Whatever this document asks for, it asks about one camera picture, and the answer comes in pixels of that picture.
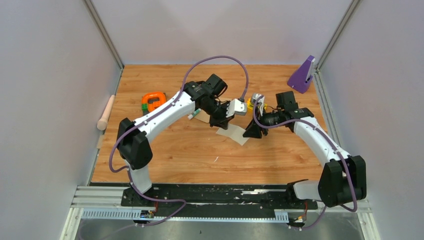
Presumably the slotted cable duct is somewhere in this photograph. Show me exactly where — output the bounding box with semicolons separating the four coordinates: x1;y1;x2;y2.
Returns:
80;208;289;224

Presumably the yellow toy window brick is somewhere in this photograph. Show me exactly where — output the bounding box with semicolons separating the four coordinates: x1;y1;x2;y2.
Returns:
246;98;254;112

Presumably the orange toy track loop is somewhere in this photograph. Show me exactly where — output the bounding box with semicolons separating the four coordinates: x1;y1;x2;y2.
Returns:
141;91;167;113

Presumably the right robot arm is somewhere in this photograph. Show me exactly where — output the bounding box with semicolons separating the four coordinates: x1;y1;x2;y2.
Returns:
244;91;367;212

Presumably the white green glue stick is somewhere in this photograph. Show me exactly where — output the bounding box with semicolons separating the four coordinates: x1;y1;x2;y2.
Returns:
187;108;202;120

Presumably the purple plastic stand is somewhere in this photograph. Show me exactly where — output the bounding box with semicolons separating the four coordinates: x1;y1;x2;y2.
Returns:
287;55;316;94

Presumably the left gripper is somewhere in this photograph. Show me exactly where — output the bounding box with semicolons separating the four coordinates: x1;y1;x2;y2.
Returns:
201;97;235;131

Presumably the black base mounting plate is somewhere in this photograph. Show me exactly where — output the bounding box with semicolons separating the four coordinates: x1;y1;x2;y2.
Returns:
120;183;318;218

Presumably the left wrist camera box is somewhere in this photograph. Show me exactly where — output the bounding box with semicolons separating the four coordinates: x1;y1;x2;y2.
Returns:
226;99;248;118

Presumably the brown paper envelope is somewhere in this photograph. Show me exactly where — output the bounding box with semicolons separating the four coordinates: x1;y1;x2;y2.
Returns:
192;97;232;124

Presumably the letter paper sheet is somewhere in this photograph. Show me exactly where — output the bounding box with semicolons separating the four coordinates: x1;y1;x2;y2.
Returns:
216;124;250;146

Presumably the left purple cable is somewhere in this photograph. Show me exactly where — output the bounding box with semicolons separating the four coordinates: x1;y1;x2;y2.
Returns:
108;55;249;228

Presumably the wooden rolling pin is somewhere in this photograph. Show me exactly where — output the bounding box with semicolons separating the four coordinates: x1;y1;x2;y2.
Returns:
96;95;116;131

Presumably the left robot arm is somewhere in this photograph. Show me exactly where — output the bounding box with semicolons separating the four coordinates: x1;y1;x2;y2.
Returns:
117;74;233;207

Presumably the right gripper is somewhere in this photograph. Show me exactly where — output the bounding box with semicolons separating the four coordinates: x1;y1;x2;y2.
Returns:
243;107;284;139

